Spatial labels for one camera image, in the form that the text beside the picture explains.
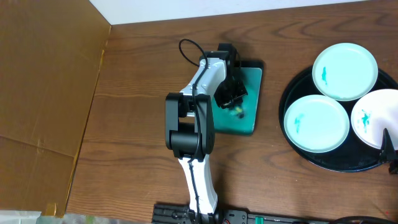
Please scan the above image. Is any white pink plate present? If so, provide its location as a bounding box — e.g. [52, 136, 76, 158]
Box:
[351, 89, 397, 149]

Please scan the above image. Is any brown cardboard panel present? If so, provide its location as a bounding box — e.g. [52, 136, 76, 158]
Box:
[1, 0, 111, 217]

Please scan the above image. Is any mint green plate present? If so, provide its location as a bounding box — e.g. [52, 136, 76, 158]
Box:
[283, 95, 350, 153]
[312, 43, 378, 101]

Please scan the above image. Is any round black serving tray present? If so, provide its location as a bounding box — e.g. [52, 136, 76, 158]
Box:
[279, 66, 397, 174]

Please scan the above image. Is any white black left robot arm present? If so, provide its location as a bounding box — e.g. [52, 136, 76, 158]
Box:
[165, 43, 248, 223]

